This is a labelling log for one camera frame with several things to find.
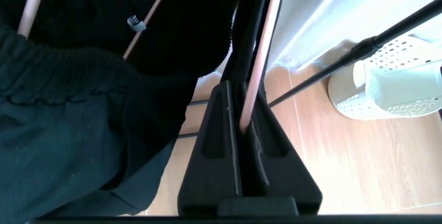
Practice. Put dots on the beige curtain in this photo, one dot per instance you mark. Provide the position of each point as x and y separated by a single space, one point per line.
328 9

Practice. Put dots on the black garment with white label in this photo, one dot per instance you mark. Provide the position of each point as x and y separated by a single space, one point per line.
247 27

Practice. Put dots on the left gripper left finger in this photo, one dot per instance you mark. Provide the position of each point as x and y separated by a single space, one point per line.
210 179

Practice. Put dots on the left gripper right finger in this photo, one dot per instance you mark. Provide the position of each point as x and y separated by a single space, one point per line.
290 182

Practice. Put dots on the white laundry basket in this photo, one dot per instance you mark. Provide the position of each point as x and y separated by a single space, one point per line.
397 89

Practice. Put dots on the black clothes rack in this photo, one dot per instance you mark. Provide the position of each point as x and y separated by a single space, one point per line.
362 49

